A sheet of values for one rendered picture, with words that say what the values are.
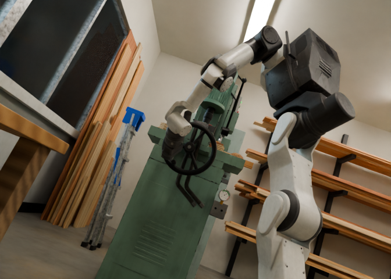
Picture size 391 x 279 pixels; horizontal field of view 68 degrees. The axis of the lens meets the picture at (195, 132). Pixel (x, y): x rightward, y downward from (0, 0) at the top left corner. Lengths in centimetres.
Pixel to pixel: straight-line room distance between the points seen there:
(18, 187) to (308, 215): 82
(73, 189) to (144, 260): 143
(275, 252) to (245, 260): 315
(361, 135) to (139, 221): 388
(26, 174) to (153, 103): 388
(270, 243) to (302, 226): 12
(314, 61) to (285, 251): 75
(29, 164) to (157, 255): 115
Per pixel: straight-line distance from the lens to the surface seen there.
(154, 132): 175
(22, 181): 64
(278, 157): 115
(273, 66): 140
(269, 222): 102
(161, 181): 168
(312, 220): 106
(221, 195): 160
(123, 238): 170
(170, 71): 465
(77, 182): 292
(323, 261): 393
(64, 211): 294
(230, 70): 122
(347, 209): 461
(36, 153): 63
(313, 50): 134
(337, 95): 115
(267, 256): 104
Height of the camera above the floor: 48
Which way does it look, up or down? 16 degrees up
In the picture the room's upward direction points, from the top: 22 degrees clockwise
